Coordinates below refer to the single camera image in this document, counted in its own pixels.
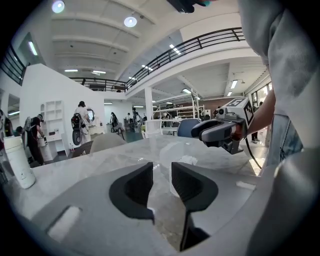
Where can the grey shell chair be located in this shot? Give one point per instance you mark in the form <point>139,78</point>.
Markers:
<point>107,142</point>

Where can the white office chair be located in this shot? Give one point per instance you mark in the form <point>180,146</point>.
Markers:
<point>153,127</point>

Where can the dark wicker chair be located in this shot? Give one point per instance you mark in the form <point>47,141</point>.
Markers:
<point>82,150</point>

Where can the person's right forearm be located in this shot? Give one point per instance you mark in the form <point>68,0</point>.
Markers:
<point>262,117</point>

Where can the white metal shelving rack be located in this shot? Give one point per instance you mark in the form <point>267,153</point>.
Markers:
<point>180,107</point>

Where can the translucent white plastic piece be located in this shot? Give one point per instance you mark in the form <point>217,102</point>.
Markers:
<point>175,151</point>

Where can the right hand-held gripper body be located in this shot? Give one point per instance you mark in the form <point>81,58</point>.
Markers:
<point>237,112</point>

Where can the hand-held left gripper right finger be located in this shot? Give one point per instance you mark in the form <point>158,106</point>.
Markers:
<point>220,200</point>

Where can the tall white cup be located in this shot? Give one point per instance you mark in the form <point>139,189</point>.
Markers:
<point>20,162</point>

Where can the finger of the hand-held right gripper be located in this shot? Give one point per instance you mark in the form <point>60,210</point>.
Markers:
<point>215,136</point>
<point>207,125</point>

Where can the teal head cap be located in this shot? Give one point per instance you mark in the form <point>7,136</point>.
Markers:
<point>206,2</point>

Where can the black head-worn camera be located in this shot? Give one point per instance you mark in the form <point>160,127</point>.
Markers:
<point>181,5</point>

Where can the person's grey knit top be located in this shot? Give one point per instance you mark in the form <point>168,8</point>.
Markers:
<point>287,50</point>

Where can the blue chair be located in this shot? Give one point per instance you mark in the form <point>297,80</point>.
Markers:
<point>187,127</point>

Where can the person's right hand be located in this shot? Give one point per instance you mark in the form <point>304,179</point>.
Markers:
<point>236,132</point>

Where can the white stand with dark oval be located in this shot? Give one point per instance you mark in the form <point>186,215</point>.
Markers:
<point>76,136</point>

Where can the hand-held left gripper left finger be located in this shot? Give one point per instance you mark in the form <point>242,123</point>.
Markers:
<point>95,220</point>

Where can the person's light grey trousers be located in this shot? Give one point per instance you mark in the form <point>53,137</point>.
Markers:
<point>282,140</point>

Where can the black mezzanine railing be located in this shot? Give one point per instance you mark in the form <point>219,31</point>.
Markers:
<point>175,52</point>

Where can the round ceiling light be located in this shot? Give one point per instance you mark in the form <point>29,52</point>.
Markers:
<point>130,21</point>
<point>58,6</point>

